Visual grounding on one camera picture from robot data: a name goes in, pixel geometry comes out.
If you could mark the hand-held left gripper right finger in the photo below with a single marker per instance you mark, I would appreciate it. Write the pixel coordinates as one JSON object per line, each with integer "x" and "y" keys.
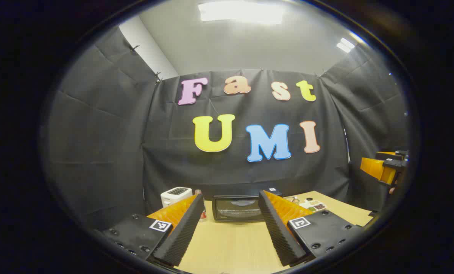
{"x": 278, "y": 232}

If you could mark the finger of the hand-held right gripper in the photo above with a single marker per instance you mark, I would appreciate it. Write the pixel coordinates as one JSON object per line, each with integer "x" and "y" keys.
{"x": 375, "y": 167}

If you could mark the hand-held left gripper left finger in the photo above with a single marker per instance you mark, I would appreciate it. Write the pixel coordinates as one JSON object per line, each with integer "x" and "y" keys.
{"x": 181, "y": 232}

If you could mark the black electric oven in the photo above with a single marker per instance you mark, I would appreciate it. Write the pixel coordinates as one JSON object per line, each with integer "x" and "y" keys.
{"x": 234, "y": 209}

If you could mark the red label sauce bottle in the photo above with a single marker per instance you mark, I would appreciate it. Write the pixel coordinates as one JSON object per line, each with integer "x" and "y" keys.
{"x": 198, "y": 192}

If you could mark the white divided bean plate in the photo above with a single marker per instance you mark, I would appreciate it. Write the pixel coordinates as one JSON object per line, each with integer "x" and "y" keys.
{"x": 314, "y": 206}

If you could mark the small ceiling light panel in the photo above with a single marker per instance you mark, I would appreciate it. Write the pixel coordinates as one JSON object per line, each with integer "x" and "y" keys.
{"x": 345, "y": 45}

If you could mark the large ceiling light panel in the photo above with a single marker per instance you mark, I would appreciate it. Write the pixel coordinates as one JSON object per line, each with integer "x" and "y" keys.
{"x": 242, "y": 11}

